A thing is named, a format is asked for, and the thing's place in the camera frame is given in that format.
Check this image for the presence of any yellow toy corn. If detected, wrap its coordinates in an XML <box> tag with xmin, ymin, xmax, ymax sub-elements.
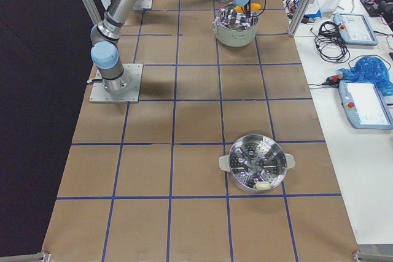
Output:
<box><xmin>235</xmin><ymin>3</ymin><xmax>262</xmax><ymax>13</ymax></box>

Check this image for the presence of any pale green electric pot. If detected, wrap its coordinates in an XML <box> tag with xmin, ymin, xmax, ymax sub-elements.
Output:
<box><xmin>212</xmin><ymin>4</ymin><xmax>259</xmax><ymax>47</ymax></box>

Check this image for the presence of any teach pendant tablet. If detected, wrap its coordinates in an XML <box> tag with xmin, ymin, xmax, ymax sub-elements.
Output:
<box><xmin>333</xmin><ymin>13</ymin><xmax>378</xmax><ymax>46</ymax></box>
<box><xmin>338</xmin><ymin>80</ymin><xmax>392</xmax><ymax>129</ymax></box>

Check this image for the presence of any blue plastic bag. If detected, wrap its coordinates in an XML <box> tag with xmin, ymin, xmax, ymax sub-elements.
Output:
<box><xmin>336</xmin><ymin>56</ymin><xmax>392</xmax><ymax>96</ymax></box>

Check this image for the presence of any steel steamer basket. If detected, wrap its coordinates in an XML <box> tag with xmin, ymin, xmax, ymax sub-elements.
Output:
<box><xmin>219</xmin><ymin>134</ymin><xmax>295</xmax><ymax>194</ymax></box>

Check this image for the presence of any black coiled cable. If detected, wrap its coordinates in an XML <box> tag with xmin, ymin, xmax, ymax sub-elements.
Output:
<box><xmin>314</xmin><ymin>21</ymin><xmax>351</xmax><ymax>63</ymax></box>

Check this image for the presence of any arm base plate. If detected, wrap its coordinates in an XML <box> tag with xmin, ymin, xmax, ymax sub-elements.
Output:
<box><xmin>89</xmin><ymin>63</ymin><xmax>143</xmax><ymax>103</ymax></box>
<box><xmin>133</xmin><ymin>0</ymin><xmax>153</xmax><ymax>10</ymax></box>

